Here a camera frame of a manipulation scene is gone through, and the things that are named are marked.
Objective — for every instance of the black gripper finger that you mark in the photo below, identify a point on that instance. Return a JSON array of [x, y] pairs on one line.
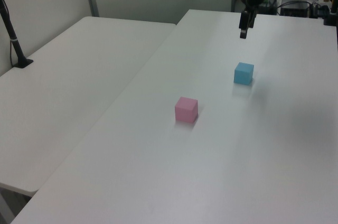
[[243, 24], [252, 18]]

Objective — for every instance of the blue cube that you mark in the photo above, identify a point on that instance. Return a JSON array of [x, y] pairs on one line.
[[243, 74]]

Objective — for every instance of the pink cube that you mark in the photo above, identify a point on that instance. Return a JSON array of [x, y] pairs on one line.
[[186, 110]]

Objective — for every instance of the black electronics box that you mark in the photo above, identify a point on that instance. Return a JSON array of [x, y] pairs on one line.
[[293, 9]]

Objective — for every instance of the white side table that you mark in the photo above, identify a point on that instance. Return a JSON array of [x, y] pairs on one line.
[[66, 89]]

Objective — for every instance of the black camera stand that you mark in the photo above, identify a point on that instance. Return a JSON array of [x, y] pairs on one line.
[[333, 10]]

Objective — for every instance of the black camera pole with base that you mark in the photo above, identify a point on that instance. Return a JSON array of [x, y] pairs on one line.
[[13, 39]]

